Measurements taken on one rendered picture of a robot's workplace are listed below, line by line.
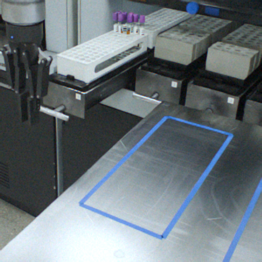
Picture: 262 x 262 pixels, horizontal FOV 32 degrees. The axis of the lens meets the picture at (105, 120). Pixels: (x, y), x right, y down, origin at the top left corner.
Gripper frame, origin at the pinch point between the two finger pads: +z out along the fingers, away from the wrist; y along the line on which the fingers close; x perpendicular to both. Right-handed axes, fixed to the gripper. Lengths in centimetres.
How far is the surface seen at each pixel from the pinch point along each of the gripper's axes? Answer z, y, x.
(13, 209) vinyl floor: 79, 50, -39
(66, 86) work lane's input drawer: -1.2, -0.8, -12.8
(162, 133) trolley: -2.3, -31.5, -4.9
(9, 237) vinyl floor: 79, 39, -26
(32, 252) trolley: -1.6, -32.4, 34.2
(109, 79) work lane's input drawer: -1.3, -6.7, -23.0
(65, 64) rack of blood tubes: -5.6, 2.0, -15.7
